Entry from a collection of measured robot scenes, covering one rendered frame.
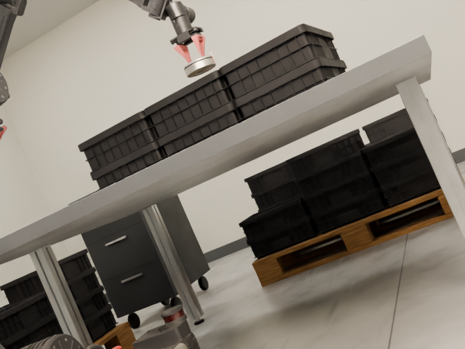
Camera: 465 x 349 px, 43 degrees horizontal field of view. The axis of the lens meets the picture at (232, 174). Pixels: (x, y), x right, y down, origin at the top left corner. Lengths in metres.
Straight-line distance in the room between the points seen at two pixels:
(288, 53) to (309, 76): 0.09
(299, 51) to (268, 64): 0.10
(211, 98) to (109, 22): 4.26
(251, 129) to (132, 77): 4.67
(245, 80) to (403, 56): 0.71
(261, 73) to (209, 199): 3.94
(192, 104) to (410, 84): 0.67
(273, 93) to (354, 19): 3.56
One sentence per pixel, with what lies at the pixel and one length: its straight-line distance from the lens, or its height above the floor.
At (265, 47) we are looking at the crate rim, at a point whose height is 0.92.
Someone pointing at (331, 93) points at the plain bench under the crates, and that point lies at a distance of 1.25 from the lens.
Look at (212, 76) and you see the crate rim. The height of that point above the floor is 0.92.
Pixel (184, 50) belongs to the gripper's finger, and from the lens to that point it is 2.02.
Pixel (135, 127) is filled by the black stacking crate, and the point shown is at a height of 0.89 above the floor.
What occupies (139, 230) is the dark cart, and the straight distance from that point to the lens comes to 3.68.
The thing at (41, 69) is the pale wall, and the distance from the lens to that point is 6.48.
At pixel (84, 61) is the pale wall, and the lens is 6.20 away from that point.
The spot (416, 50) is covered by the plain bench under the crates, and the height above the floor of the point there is 0.68.
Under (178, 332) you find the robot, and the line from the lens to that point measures 1.72.
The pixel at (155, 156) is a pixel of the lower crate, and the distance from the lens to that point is 1.98.
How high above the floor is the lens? 0.58
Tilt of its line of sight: 1 degrees up
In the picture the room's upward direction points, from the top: 24 degrees counter-clockwise
